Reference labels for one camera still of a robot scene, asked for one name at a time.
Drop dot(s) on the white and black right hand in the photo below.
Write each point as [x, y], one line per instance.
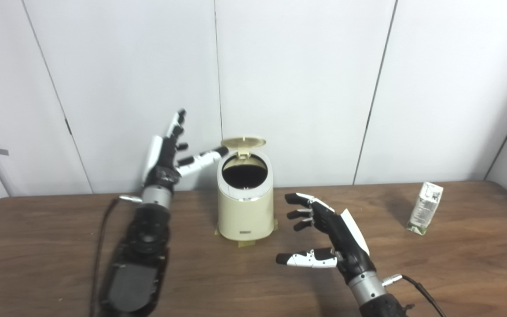
[343, 240]

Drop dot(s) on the white and black left hand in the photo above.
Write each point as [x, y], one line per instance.
[163, 165]

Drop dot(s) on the cream-colored round bin lid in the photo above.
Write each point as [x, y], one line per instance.
[242, 142]

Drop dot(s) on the white and green milk carton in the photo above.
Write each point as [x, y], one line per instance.
[425, 207]

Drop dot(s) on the black wall seam hinge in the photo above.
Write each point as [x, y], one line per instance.
[67, 126]

